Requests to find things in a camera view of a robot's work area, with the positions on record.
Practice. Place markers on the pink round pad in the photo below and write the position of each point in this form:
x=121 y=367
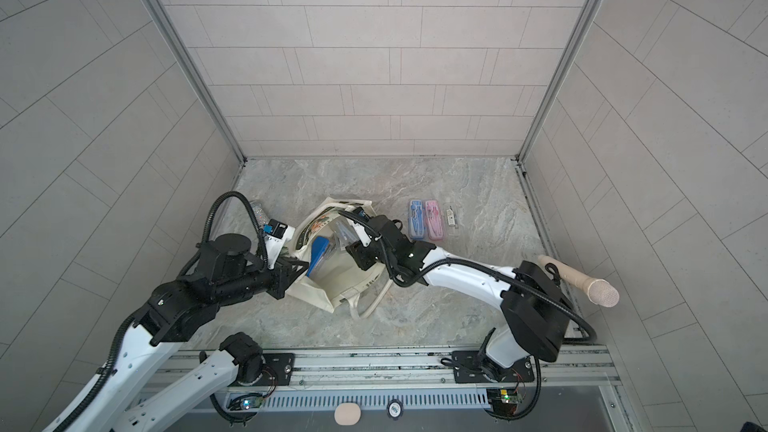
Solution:
x=347 y=414

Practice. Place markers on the clear compass case with barcode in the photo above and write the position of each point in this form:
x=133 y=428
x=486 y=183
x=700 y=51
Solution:
x=345 y=232

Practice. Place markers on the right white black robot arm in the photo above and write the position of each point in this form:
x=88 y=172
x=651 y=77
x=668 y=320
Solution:
x=539 y=317

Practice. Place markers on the right green circuit board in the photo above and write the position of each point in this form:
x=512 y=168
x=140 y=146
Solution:
x=503 y=403

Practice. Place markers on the pink compass set case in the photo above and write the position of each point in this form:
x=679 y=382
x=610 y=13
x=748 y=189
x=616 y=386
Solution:
x=434 y=221

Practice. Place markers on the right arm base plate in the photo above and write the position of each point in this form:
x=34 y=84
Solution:
x=472 y=367

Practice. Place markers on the aluminium rail frame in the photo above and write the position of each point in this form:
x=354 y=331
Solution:
x=421 y=368

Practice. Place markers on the blue compass set case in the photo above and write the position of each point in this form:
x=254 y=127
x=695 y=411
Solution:
x=416 y=220

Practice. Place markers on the cream canvas floral tote bag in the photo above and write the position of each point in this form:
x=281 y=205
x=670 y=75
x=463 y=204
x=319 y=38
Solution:
x=337 y=279

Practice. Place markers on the green circuit board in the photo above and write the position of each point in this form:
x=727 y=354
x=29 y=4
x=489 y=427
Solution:
x=247 y=402
x=503 y=403

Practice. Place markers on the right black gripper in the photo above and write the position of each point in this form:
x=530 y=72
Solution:
x=361 y=255

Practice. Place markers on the clear compass set case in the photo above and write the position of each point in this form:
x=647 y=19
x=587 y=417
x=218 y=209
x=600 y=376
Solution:
x=451 y=222

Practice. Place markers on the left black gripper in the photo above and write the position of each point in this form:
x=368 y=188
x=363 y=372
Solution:
x=285 y=274

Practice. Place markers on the left green circuit board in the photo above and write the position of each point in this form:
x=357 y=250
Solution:
x=247 y=402

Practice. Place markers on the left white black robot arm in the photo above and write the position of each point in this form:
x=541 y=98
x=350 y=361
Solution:
x=224 y=271

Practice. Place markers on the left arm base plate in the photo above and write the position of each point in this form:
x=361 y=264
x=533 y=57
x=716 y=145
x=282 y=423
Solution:
x=277 y=370

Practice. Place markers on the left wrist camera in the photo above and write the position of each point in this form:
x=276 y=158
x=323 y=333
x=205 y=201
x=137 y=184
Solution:
x=276 y=235

